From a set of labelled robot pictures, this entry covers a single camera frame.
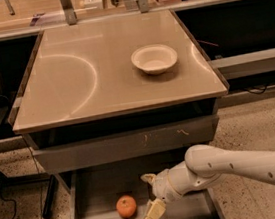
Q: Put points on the open middle drawer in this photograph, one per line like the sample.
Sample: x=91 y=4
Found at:
x=95 y=191

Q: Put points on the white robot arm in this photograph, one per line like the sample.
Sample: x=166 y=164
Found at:
x=202 y=167

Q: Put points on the orange fruit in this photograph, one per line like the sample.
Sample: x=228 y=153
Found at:
x=126 y=206

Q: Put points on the metal post left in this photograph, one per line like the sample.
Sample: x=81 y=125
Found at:
x=68 y=9

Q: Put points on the white paper bowl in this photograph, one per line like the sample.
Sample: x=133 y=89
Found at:
x=154 y=59

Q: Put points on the grey side shelf right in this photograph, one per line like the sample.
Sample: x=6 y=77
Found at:
x=243 y=65

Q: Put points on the black table leg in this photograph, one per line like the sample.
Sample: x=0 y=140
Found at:
x=47 y=208

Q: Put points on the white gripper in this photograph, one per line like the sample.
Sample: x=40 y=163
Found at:
x=162 y=185

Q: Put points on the grey drawer cabinet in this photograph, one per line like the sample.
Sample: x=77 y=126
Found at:
x=81 y=83

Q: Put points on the closed top drawer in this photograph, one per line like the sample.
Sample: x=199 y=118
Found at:
x=134 y=143

